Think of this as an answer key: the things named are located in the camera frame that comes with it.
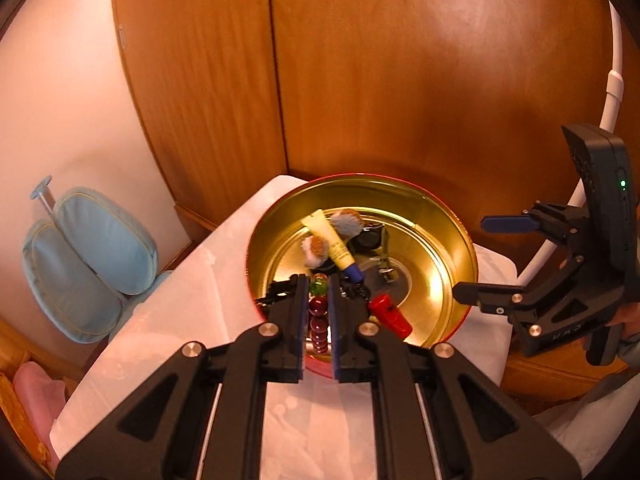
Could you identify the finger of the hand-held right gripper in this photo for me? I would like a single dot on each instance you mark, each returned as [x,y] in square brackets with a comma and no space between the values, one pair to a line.
[480,292]
[505,223]

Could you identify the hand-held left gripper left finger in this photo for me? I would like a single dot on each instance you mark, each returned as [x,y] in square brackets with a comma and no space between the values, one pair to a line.
[301,325]

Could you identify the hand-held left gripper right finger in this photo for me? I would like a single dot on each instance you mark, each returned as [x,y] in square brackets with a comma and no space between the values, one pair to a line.
[335,325]

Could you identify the black claw hair clip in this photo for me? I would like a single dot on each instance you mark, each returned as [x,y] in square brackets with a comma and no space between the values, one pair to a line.
[277,290]

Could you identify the red round tin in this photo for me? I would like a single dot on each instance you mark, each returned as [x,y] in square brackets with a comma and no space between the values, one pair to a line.
[440,260]

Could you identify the red lipstick tube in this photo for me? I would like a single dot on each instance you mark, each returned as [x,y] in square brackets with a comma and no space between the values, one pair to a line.
[390,315]

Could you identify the blue plush hat with pompoms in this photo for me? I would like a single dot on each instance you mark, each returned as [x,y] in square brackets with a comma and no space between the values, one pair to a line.
[315,250]

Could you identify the yellow cream tube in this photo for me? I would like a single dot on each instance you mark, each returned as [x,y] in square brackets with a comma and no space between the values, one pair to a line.
[332,245]

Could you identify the green wrist watch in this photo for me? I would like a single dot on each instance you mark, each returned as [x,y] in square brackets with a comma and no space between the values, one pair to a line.
[370,239]

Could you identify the person's right hand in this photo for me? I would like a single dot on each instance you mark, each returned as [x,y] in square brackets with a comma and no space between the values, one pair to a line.
[629,317]

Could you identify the white curved pipe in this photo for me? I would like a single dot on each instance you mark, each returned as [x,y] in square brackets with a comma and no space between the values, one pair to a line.
[614,90]

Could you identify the wooden wardrobe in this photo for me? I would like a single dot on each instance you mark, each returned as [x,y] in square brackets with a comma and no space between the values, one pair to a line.
[400,85]

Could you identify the blue chair backrest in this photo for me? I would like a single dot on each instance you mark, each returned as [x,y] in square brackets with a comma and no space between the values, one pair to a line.
[90,260]

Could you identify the wooden bed headboard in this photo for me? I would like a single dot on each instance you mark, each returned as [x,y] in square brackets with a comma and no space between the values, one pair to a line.
[45,360]

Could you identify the pink bed sheet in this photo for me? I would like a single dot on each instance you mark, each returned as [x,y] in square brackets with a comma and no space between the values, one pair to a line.
[37,395]

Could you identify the orange pillow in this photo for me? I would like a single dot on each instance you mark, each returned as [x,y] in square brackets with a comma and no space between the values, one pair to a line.
[15,425]

